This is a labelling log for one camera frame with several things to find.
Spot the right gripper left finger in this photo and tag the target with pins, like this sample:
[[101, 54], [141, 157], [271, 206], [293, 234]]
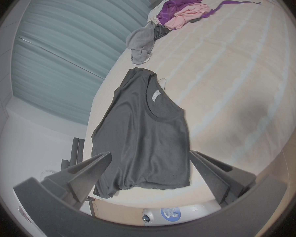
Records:
[[81, 179]]

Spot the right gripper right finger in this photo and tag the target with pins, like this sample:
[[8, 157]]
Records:
[[217, 179]]

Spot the black T-shirt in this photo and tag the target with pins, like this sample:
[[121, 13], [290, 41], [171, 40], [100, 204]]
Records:
[[143, 142]]

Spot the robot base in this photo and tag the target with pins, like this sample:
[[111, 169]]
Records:
[[172, 213]]

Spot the bed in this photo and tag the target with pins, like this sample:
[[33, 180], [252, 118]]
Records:
[[236, 83]]

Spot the black chest of drawers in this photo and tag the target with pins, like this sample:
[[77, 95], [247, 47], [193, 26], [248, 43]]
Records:
[[76, 152]]

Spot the blue-green curtain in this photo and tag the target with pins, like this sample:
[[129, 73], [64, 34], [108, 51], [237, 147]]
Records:
[[83, 21], [59, 88]]

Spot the grey garment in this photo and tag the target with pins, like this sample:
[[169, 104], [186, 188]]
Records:
[[140, 41]]

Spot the black shiny garment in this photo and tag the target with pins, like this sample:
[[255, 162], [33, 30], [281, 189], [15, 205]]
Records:
[[160, 31]]

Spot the pink garment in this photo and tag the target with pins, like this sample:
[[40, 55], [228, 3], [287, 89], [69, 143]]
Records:
[[185, 15]]

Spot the purple garment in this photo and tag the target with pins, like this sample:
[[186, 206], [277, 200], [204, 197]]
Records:
[[171, 7]]

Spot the white printed pillow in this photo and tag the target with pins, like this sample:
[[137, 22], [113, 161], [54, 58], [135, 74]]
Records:
[[154, 12]]

